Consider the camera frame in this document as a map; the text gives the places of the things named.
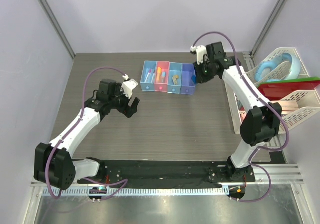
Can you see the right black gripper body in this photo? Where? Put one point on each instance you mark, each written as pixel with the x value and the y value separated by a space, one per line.
pixel 207 70

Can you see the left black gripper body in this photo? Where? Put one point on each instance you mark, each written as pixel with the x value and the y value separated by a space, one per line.
pixel 119 101

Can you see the beige eraser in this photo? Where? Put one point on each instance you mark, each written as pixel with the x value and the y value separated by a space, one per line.
pixel 177 78

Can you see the small orange sharpener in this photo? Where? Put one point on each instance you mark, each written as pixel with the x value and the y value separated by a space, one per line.
pixel 174 79

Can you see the light blue drawer bin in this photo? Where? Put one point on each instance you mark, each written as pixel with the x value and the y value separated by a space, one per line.
pixel 147 87

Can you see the pink drawer bin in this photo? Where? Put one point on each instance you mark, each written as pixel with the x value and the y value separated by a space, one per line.
pixel 160 87

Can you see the blue-capped clear tube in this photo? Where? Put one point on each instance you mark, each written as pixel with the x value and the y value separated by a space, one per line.
pixel 163 77

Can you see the yellow highlighter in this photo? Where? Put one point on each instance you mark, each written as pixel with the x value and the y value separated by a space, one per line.
pixel 158 75

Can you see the white pink-capped marker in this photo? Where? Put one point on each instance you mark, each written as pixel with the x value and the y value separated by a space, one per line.
pixel 148 75

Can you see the white brown-capped marker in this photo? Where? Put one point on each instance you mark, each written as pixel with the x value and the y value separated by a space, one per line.
pixel 153 76

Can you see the blue stamp block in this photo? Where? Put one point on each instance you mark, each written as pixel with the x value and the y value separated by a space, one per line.
pixel 194 79

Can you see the purple drawer bin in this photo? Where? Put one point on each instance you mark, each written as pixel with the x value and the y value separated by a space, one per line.
pixel 187 85

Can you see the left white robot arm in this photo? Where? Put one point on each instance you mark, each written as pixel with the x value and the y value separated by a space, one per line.
pixel 75 129

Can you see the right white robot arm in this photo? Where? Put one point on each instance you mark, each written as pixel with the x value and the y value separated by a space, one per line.
pixel 262 120

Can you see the red folder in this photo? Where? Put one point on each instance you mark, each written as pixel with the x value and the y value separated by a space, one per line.
pixel 276 91

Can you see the light blue headphones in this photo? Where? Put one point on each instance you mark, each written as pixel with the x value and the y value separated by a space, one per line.
pixel 267 67

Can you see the green folder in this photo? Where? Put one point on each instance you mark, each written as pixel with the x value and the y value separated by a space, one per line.
pixel 314 81

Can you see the white mesh file rack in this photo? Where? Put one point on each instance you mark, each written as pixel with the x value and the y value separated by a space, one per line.
pixel 308 101

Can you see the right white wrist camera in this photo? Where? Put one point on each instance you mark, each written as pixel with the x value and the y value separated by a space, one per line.
pixel 201 54

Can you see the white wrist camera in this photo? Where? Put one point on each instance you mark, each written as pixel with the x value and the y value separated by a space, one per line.
pixel 201 54
pixel 128 86

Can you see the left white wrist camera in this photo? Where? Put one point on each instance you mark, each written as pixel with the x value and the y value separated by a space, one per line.
pixel 128 86

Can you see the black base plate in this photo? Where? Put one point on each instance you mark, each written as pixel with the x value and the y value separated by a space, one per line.
pixel 168 174

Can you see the slotted cable duct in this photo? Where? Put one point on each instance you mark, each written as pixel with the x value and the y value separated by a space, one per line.
pixel 95 191

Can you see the aluminium rail frame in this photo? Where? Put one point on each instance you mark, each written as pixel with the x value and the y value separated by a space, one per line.
pixel 279 173

